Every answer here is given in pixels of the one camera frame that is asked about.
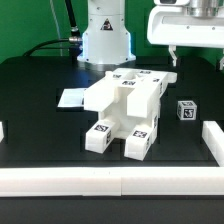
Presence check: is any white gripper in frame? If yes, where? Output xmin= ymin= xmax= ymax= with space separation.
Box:
xmin=147 ymin=0 xmax=224 ymax=71

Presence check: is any white chair back frame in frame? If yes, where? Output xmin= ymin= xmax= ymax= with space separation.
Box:
xmin=84 ymin=68 xmax=177 ymax=118

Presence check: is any white chair seat part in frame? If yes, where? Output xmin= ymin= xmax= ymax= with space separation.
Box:
xmin=99 ymin=79 xmax=163 ymax=139

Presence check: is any white tagged cube far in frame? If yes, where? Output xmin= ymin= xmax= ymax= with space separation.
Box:
xmin=177 ymin=100 xmax=197 ymax=120

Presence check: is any white right obstacle bar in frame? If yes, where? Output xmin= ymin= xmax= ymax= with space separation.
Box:
xmin=202 ymin=121 xmax=224 ymax=167

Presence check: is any white front obstacle bar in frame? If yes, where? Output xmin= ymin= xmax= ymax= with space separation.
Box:
xmin=0 ymin=167 xmax=224 ymax=197

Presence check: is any white base tag plate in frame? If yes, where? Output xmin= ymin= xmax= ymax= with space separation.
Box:
xmin=58 ymin=88 xmax=85 ymax=108

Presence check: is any black cable with connector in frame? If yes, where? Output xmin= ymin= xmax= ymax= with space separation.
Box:
xmin=22 ymin=0 xmax=84 ymax=64

